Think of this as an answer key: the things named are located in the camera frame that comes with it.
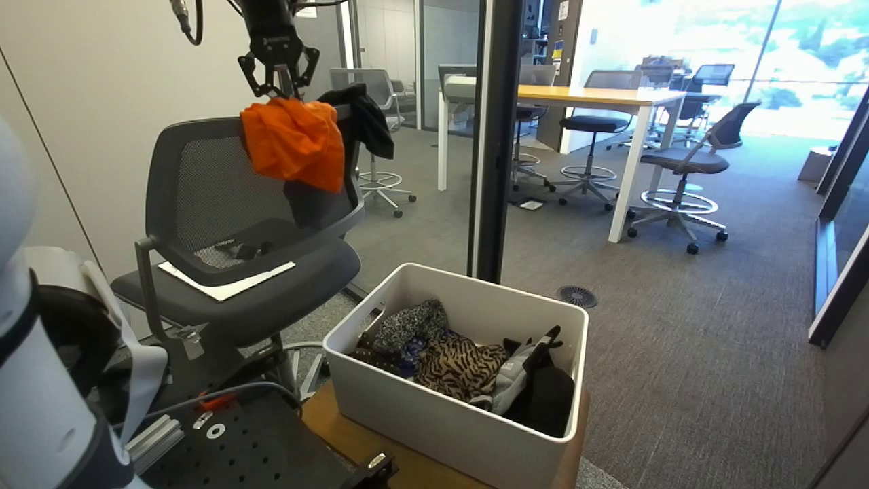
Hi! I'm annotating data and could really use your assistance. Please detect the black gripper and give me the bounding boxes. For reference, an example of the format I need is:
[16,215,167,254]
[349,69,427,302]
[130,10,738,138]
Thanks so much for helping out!
[237,0,320,97]

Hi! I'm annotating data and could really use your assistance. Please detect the orange cloth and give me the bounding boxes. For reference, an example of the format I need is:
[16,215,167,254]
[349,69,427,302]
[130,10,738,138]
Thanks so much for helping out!
[240,97,344,194]

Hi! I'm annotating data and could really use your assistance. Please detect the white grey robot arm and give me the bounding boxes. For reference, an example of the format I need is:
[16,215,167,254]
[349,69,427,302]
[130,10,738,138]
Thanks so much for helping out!
[0,123,168,489]

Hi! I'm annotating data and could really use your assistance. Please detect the dark dotted cloth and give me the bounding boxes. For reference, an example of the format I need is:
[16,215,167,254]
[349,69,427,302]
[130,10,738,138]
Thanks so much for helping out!
[353,300,452,377]

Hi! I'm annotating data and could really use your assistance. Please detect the leopard print cloth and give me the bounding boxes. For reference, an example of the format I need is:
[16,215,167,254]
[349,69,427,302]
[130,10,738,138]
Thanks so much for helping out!
[415,335,509,400]

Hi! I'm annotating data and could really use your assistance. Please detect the white plastic basket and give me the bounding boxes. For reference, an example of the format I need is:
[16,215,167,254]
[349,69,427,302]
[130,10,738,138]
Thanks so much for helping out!
[323,262,589,489]

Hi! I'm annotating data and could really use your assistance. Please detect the grey white cloth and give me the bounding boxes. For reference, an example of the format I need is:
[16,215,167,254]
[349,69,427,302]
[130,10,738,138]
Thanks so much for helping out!
[473,338,556,414]

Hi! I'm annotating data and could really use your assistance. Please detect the black cloth in basket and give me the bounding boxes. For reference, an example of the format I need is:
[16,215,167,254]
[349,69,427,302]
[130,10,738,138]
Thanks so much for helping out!
[506,326,575,438]

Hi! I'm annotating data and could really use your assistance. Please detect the black jacket on chair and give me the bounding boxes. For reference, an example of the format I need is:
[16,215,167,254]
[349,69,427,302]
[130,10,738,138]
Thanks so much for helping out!
[320,85,393,158]

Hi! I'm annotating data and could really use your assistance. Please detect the grey office chair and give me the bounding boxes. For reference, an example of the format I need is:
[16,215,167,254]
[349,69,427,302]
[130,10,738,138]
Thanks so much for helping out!
[111,116,361,393]

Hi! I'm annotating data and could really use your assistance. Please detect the black stool chair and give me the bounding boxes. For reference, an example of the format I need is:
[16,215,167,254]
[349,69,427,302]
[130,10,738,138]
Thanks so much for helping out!
[552,69,646,213]

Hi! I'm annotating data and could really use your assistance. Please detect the orange black clamp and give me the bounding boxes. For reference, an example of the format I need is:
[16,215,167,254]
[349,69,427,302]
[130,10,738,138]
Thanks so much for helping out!
[196,393,237,414]

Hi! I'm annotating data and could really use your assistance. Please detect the white wooden table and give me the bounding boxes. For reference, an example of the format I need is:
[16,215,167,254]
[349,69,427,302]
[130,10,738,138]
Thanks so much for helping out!
[434,73,685,245]

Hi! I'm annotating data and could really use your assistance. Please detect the dark office chair right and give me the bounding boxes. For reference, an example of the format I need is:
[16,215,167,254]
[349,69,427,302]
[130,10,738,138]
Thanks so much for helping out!
[624,101,759,255]

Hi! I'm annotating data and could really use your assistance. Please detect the black glass door frame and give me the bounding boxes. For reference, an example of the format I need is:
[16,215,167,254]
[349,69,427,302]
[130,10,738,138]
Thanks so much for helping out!
[468,0,521,283]

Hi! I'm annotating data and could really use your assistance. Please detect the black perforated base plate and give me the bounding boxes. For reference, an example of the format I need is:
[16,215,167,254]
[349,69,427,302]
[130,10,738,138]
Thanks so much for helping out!
[144,392,393,489]

